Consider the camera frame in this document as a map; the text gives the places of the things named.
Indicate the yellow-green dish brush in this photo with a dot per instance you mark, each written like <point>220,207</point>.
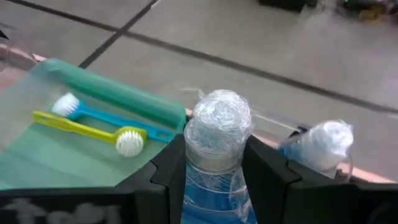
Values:
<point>74,126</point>

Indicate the teal dish brush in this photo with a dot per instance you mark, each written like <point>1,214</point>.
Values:
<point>102,118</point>

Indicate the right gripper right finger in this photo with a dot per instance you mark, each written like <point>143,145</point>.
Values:
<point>267,186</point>

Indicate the teal plastic bin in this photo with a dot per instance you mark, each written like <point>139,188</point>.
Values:
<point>102,90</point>

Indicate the blue dish soap bottle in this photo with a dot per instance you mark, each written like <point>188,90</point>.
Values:
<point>326,146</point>
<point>217,124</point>

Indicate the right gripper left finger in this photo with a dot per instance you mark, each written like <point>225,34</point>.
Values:
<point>161,186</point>

